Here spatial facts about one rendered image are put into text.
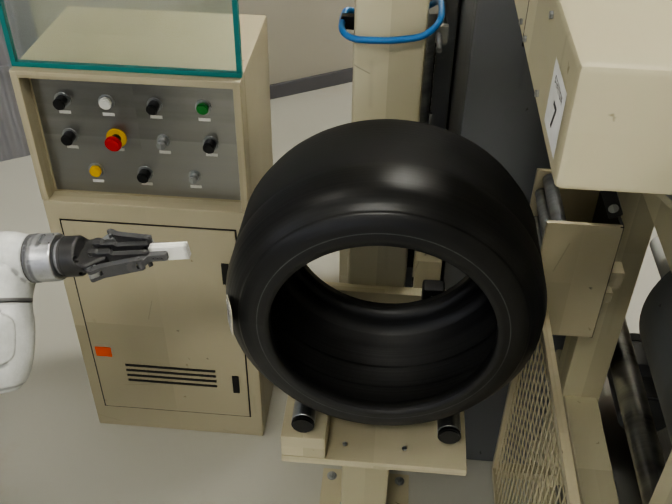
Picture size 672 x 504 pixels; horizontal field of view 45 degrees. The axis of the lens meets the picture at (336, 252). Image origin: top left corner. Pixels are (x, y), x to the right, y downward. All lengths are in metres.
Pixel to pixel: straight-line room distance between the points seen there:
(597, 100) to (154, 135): 1.42
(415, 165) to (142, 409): 1.68
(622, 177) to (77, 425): 2.26
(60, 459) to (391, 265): 1.43
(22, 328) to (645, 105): 1.12
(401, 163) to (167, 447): 1.68
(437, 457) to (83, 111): 1.19
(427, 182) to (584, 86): 0.46
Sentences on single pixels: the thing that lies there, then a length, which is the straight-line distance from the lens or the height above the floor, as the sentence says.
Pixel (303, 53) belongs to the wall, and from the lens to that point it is 4.56.
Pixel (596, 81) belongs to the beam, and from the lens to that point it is 0.87.
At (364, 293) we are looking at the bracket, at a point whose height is 0.94.
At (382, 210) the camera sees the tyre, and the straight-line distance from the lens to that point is 1.24.
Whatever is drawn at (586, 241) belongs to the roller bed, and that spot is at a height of 1.16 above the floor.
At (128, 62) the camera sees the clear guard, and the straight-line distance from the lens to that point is 2.01.
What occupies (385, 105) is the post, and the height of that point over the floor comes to 1.40.
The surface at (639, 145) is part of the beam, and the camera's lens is 0.91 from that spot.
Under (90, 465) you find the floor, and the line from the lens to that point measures 2.77.
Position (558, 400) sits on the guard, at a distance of 1.57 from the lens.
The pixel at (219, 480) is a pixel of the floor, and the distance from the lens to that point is 2.65.
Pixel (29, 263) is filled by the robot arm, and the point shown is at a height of 1.21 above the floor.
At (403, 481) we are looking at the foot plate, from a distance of 2.63.
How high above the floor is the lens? 2.14
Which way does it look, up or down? 38 degrees down
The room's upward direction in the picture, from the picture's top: 1 degrees clockwise
